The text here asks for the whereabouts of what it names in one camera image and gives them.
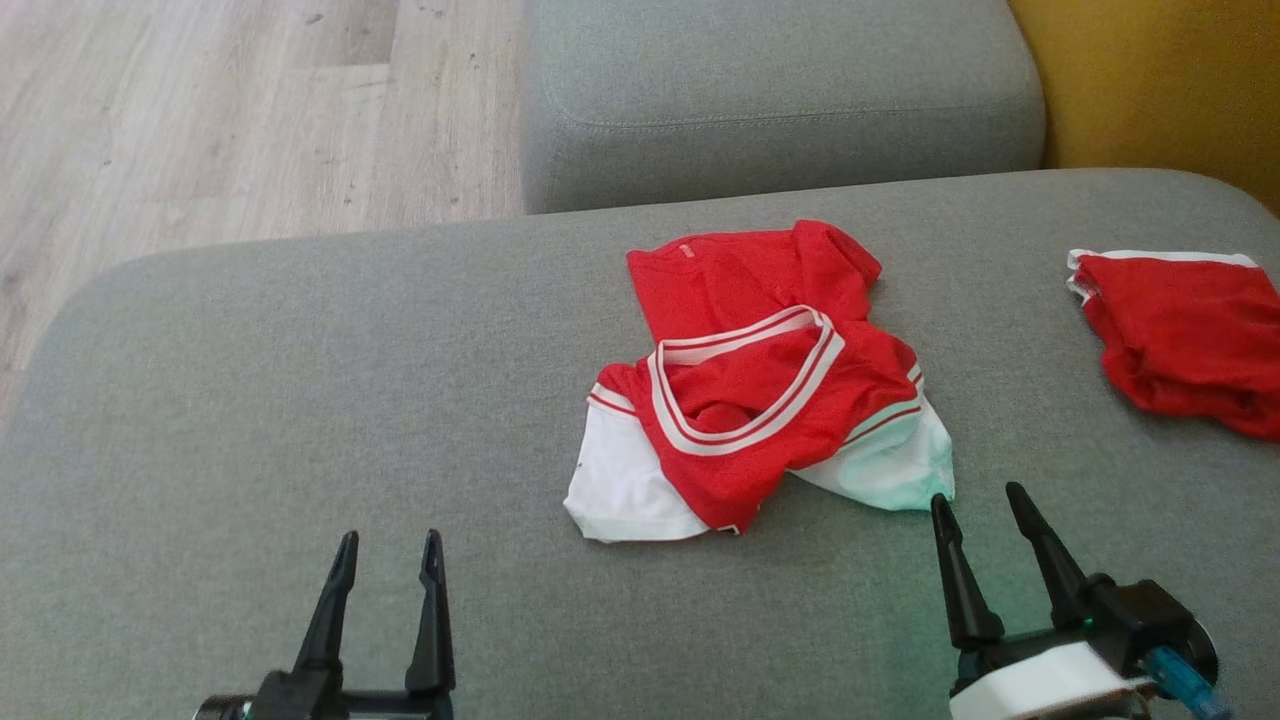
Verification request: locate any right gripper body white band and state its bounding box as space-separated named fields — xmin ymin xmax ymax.
xmin=948 ymin=620 xmax=1151 ymax=720

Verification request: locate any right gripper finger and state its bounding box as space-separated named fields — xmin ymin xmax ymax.
xmin=1006 ymin=482 xmax=1097 ymax=631
xmin=930 ymin=493 xmax=1005 ymax=651

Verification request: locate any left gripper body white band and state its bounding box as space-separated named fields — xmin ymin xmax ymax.
xmin=195 ymin=672 xmax=457 ymax=720

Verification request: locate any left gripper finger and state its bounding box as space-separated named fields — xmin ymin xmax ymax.
xmin=292 ymin=530 xmax=361 ymax=675
xmin=404 ymin=529 xmax=457 ymax=694

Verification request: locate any red and white jersey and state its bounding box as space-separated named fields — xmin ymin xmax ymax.
xmin=563 ymin=218 xmax=956 ymax=544

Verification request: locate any grey sofa cushion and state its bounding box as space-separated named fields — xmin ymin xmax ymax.
xmin=520 ymin=0 xmax=1048 ymax=216
xmin=0 ymin=168 xmax=1280 ymax=720

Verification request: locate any red shorts white trim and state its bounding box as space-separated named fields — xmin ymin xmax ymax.
xmin=1065 ymin=248 xmax=1280 ymax=444

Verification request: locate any yellow upholstered cushion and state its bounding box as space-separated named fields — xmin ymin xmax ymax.
xmin=1008 ymin=0 xmax=1280 ymax=216

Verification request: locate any blue cable connector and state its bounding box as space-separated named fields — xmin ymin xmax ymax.
xmin=1145 ymin=645 xmax=1233 ymax=720

